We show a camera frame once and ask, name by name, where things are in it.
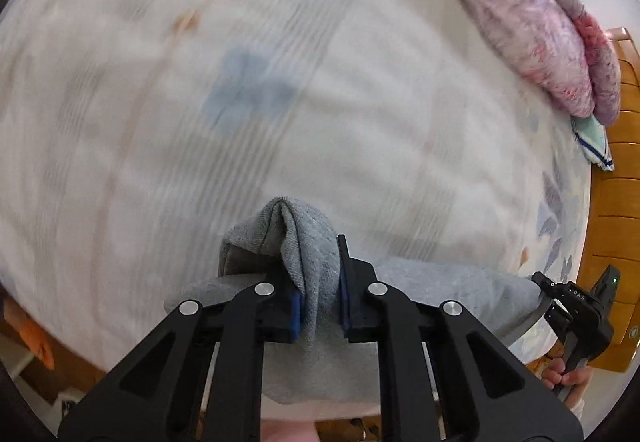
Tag grey zip hoodie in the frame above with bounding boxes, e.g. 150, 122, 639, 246
187, 196, 543, 405

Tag person's right forearm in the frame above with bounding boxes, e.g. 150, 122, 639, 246
562, 387, 589, 423

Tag white floral bed sheet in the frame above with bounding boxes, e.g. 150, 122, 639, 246
0, 0, 596, 423

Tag orange cloth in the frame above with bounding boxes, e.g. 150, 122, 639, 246
17, 304, 55, 370

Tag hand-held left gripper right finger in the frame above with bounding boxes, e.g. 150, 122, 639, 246
336, 234, 586, 442

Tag white blue-striped pillow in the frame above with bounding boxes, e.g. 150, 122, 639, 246
571, 114, 616, 173

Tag person's right hand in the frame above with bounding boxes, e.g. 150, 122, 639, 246
542, 356, 594, 391

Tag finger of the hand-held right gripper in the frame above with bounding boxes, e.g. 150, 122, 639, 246
545, 304, 575, 339
530, 272, 569, 305

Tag person's pink pants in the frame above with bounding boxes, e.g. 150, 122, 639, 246
260, 419, 321, 442

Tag wooden headboard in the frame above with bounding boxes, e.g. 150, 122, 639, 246
575, 26, 640, 373

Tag purple floral quilt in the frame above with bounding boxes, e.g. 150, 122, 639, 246
390, 0, 623, 127

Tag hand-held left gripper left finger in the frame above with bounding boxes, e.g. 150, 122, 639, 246
57, 272, 306, 442

